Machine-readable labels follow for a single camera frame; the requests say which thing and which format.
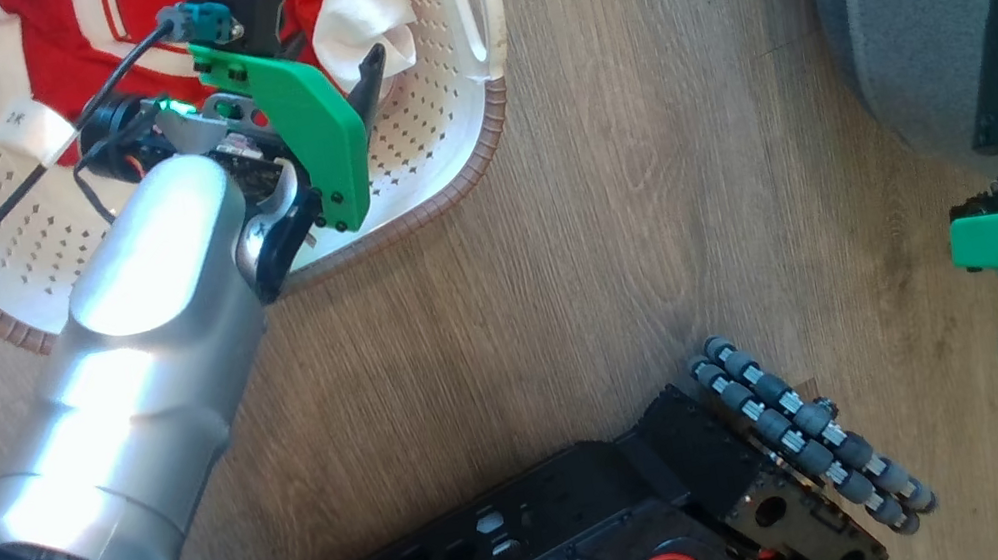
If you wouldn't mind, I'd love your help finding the grey roller omni wheel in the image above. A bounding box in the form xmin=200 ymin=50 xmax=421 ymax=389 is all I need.
xmin=684 ymin=306 xmax=942 ymax=560

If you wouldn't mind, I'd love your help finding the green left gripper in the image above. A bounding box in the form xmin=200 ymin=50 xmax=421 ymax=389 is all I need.
xmin=66 ymin=14 xmax=425 ymax=331

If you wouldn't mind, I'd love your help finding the red and white garment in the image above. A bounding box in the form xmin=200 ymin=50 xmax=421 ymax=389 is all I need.
xmin=0 ymin=0 xmax=430 ymax=177

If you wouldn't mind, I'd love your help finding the white plastic laundry basket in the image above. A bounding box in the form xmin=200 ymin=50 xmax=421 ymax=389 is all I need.
xmin=0 ymin=0 xmax=549 ymax=362

